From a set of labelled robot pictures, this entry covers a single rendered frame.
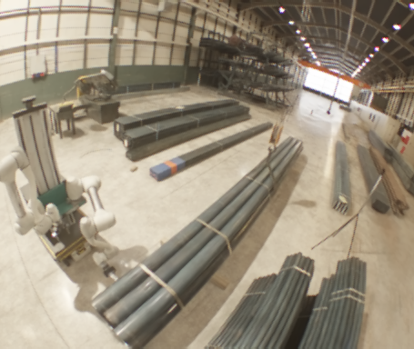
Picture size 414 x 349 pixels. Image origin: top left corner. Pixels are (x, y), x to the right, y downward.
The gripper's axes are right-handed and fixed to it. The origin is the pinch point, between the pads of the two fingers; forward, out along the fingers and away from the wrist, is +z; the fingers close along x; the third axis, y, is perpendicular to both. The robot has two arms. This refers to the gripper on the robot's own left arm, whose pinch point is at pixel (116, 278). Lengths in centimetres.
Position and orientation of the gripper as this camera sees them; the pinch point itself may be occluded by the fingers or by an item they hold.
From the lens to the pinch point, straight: 208.7
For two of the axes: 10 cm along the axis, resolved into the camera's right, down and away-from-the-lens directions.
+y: 1.5, -8.3, -5.4
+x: 5.7, -3.7, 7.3
